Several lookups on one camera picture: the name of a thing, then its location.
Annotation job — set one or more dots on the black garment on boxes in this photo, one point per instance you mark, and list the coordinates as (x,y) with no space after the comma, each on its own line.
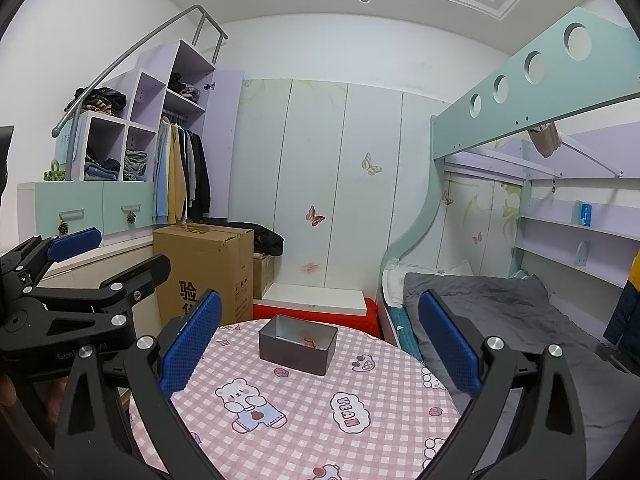
(267,245)

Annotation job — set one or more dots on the pink checked cartoon tablecloth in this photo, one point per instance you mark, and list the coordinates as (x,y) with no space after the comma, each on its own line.
(310,410)

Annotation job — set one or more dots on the teal bed sheet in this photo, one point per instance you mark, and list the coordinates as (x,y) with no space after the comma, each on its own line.
(405,335)

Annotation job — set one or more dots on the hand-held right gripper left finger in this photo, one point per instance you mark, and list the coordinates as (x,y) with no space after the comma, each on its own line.
(192,345)

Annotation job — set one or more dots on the folded grey clothes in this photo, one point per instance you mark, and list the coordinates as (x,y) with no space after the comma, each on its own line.
(135,162)

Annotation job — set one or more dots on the small blue packet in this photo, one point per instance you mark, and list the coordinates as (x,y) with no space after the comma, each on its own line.
(583,213)

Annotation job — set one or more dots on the pine cone ornament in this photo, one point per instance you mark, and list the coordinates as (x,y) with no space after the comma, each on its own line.
(63,228)
(131,218)

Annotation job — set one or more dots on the folded blue jeans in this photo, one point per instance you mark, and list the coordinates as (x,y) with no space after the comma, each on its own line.
(102,169)

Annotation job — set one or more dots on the teal bunk bed frame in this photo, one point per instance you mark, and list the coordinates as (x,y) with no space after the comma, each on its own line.
(500,120)

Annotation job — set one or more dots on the white board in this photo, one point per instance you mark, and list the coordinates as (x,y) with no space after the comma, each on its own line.
(315,297)

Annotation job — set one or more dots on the grey rectangular box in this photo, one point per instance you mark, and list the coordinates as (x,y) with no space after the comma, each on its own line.
(290,357)

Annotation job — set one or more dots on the jade pendant with red tassel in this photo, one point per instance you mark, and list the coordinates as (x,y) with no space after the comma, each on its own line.
(310,342)

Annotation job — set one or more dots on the pale pink butterfly sticker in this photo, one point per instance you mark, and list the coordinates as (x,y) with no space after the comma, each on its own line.
(310,267)

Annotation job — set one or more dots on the small cardboard box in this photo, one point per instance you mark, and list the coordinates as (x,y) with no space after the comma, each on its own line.
(262,277)

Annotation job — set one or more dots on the cream butterfly sticker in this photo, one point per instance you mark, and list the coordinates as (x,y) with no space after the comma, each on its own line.
(370,164)

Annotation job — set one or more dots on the red cloth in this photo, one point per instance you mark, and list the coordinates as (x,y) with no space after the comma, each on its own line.
(371,317)

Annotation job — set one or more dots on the white shelf bracket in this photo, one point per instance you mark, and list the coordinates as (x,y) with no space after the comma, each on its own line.
(583,254)

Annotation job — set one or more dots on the dark pink butterfly sticker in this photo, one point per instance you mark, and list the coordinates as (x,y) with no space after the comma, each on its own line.
(315,216)

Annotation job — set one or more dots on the grey metal handrail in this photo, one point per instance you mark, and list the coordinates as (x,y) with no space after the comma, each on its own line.
(150,37)

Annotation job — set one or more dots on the pale wardrobe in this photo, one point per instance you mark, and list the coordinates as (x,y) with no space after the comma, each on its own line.
(330,170)

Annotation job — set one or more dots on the large cardboard box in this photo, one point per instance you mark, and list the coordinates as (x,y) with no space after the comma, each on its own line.
(200,260)

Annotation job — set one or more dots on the white pillow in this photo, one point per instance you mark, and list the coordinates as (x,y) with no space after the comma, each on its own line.
(395,280)

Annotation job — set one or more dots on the dark clothes with grey cloth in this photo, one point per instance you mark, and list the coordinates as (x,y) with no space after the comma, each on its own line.
(182,87)

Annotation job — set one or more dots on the grey blanket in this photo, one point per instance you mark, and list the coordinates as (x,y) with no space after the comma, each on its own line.
(550,330)

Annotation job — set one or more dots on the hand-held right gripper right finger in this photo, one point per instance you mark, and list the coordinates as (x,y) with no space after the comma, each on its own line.
(450,345)

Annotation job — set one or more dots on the teal drawer cabinet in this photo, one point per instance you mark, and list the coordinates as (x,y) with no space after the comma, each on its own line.
(45,205)

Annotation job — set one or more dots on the person's left hand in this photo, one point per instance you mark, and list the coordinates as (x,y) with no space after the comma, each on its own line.
(6,392)

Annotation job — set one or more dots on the row of hanging clothes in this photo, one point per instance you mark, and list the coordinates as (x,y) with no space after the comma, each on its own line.
(180,170)

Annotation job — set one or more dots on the purple stair cabinet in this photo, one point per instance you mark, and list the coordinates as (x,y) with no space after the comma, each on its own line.
(140,90)

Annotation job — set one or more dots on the beige cloth bag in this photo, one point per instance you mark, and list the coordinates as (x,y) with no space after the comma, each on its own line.
(544,140)

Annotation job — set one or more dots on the yellow and navy jacket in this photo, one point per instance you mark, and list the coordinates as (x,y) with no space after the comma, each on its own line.
(625,300)

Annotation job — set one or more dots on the pile of dark striped clothes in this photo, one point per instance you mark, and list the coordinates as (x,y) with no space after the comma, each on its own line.
(102,100)

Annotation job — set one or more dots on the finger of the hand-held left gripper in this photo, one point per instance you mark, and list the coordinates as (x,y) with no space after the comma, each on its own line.
(75,244)
(130,280)

